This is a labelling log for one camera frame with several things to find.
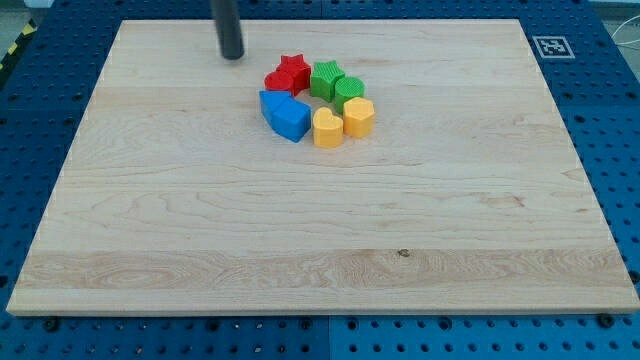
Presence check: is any white cable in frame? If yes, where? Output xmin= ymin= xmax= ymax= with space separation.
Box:
xmin=610 ymin=13 xmax=640 ymax=50

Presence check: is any yellow pentagon block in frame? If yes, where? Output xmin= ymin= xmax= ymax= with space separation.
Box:
xmin=343 ymin=97 xmax=375 ymax=138

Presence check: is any blue triangle block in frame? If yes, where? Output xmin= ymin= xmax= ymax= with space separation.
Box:
xmin=259 ymin=90 xmax=292 ymax=126

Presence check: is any yellow heart block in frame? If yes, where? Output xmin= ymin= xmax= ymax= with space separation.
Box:
xmin=312 ymin=107 xmax=344 ymax=148

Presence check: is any green circle block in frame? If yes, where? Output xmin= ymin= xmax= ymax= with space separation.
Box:
xmin=333 ymin=77 xmax=365 ymax=114

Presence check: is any red circle block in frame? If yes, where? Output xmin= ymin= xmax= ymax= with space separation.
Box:
xmin=264 ymin=70 xmax=294 ymax=92

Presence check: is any green star block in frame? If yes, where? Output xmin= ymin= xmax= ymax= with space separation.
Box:
xmin=310 ymin=60 xmax=346 ymax=102

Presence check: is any blue cube block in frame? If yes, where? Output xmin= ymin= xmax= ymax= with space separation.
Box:
xmin=272 ymin=98 xmax=311 ymax=143

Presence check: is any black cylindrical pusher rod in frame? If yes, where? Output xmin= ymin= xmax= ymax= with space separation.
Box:
xmin=210 ymin=0 xmax=245 ymax=60

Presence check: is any wooden board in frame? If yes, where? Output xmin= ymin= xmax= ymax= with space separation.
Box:
xmin=7 ymin=19 xmax=639 ymax=316

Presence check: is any red star block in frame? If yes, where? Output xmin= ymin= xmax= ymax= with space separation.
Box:
xmin=277 ymin=54 xmax=311 ymax=96

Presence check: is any white fiducial marker tag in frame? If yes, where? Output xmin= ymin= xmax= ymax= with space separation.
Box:
xmin=532 ymin=36 xmax=575 ymax=60

